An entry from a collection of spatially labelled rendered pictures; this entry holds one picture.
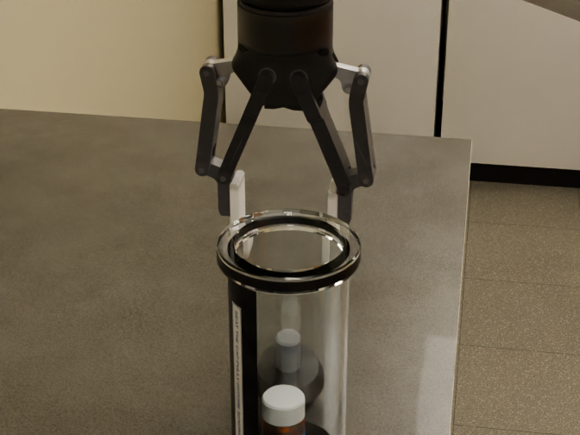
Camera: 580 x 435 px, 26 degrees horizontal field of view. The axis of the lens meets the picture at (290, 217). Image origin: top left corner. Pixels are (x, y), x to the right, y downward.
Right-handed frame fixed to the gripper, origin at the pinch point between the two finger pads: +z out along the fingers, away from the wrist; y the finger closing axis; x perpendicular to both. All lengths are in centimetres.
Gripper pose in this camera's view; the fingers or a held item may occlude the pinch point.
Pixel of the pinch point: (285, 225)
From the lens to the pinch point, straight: 106.9
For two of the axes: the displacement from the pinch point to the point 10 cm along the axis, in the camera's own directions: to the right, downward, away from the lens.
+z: 0.0, 8.8, 4.7
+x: -1.5, 4.6, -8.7
